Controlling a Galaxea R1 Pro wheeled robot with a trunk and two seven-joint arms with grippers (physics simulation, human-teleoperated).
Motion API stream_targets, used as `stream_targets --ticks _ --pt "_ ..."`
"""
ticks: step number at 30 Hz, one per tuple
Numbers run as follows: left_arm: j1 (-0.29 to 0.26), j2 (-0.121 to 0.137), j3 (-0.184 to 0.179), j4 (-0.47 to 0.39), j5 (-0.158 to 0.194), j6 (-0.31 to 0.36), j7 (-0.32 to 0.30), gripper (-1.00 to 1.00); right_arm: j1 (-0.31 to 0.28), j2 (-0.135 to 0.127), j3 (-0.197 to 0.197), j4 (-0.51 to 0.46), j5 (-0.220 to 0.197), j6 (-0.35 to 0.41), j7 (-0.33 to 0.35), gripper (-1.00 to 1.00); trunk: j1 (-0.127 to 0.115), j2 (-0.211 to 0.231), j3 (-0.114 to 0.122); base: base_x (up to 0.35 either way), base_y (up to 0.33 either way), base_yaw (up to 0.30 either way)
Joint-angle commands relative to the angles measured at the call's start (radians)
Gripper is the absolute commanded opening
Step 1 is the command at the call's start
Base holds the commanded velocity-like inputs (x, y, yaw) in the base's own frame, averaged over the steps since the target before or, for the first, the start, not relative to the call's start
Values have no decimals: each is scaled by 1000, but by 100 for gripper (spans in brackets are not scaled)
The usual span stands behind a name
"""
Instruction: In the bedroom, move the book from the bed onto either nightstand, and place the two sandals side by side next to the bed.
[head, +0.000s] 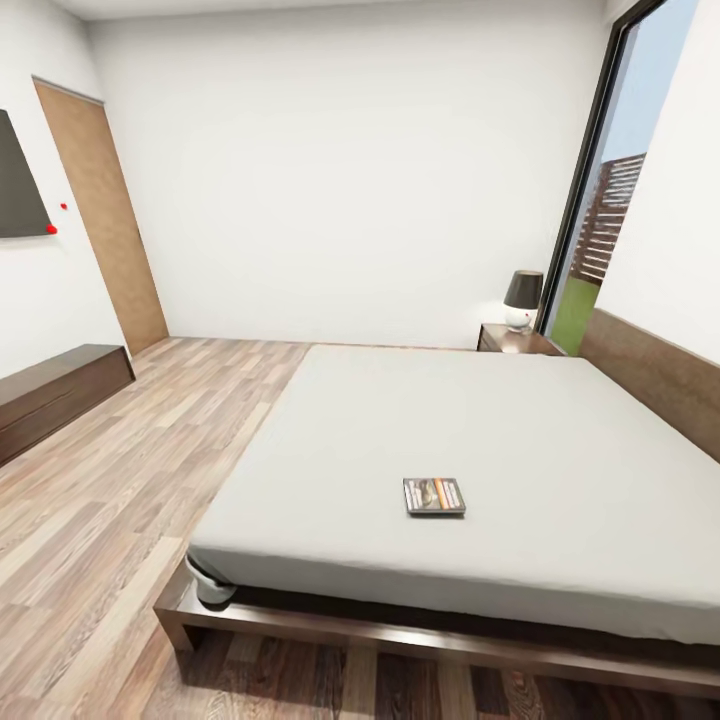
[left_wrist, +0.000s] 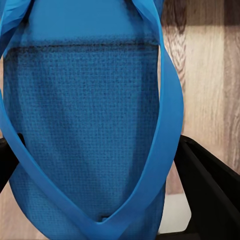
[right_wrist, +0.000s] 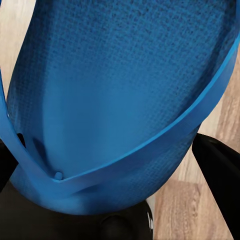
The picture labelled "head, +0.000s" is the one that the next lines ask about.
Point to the hardback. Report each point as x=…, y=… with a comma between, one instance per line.
x=433, y=495

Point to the fixed window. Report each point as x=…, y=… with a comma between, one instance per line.
x=642, y=54

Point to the wall mounted tv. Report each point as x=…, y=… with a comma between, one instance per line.
x=22, y=211

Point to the nightstand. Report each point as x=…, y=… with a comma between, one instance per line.
x=498, y=338

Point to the sliding door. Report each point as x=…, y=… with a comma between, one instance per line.
x=85, y=146

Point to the bed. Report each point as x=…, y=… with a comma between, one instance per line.
x=589, y=549

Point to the bench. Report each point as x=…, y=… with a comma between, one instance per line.
x=38, y=401

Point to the table lamp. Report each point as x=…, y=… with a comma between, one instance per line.
x=524, y=294

